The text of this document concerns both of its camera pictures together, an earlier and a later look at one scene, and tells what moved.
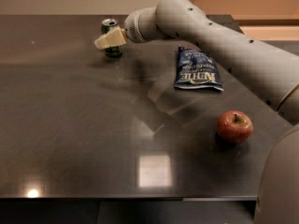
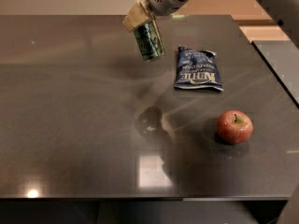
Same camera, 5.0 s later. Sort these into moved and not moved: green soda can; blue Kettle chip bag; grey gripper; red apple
Moved: green soda can; grey gripper
Not moved: red apple; blue Kettle chip bag
